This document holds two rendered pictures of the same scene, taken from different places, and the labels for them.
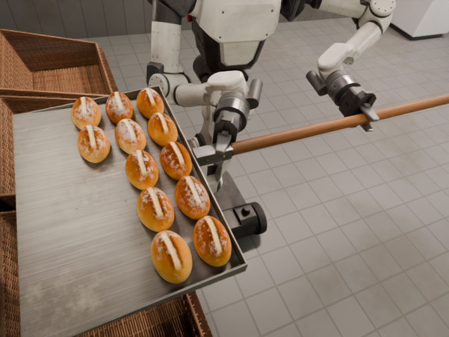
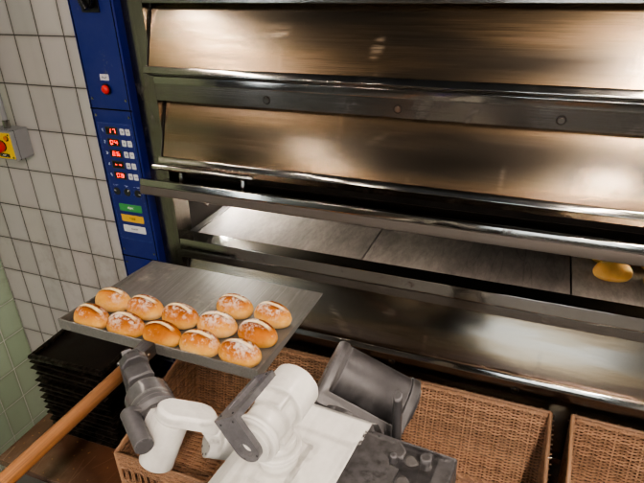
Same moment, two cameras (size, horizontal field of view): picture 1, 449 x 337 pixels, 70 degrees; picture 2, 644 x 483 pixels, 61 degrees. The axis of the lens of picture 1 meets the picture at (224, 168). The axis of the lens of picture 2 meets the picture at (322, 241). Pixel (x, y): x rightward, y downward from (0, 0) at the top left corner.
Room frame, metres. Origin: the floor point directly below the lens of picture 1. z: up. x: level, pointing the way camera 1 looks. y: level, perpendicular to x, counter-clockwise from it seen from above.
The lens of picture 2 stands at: (1.53, -0.19, 1.98)
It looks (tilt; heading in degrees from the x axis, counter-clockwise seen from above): 27 degrees down; 144
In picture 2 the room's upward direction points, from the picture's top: 2 degrees counter-clockwise
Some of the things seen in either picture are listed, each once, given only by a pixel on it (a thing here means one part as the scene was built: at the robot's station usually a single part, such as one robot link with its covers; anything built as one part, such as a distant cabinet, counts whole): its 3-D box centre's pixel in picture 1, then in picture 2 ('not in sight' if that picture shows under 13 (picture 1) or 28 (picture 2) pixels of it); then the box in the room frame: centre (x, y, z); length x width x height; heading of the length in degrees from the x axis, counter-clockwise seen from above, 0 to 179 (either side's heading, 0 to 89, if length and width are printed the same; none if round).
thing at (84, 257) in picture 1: (112, 178); (195, 306); (0.40, 0.23, 1.21); 0.55 x 0.36 x 0.03; 31
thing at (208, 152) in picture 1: (212, 154); (137, 358); (0.52, 0.03, 1.21); 0.09 x 0.04 x 0.03; 121
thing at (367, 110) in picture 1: (370, 111); not in sight; (0.76, -0.37, 1.24); 0.06 x 0.03 x 0.02; 22
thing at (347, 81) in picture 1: (351, 98); not in sight; (0.84, -0.34, 1.21); 0.12 x 0.10 x 0.13; 22
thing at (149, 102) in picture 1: (150, 101); (239, 350); (0.65, 0.22, 1.23); 0.10 x 0.07 x 0.05; 33
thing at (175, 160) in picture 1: (176, 158); (161, 332); (0.47, 0.11, 1.23); 0.10 x 0.07 x 0.06; 30
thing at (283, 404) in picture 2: not in sight; (277, 416); (1.08, 0.06, 1.47); 0.10 x 0.07 x 0.09; 117
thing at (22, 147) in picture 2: not in sight; (11, 142); (-0.54, 0.02, 1.46); 0.10 x 0.07 x 0.10; 32
